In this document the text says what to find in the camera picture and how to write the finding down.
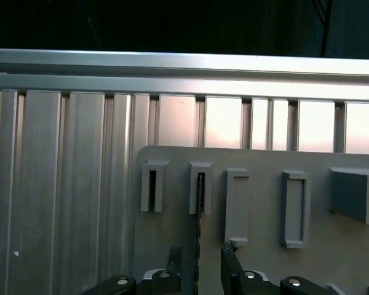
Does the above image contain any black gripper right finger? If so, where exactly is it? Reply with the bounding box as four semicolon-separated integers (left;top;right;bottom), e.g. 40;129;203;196
220;240;336;295

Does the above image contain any grey plastic parts rack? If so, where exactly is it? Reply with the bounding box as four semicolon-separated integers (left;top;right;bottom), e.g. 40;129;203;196
132;144;369;295

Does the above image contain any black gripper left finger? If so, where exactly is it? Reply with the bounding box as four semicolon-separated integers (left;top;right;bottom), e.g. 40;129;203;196
82;245;183;295

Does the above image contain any blue RAM stick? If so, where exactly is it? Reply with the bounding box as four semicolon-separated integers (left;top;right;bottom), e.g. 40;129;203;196
196;172;205;295

